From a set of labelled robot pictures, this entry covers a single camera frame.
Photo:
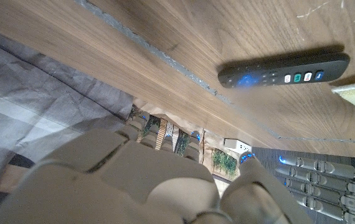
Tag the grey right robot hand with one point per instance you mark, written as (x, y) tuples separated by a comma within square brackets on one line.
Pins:
[(140, 186)]

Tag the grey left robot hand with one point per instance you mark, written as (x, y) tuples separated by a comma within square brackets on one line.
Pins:
[(330, 186)]

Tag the black TV remote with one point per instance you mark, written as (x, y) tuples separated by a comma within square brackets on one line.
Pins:
[(285, 74)]

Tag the white power strip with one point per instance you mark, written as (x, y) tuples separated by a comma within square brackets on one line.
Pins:
[(237, 146)]

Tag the printed fabric backdrop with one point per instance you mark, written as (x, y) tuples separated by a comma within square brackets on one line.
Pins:
[(40, 102)]

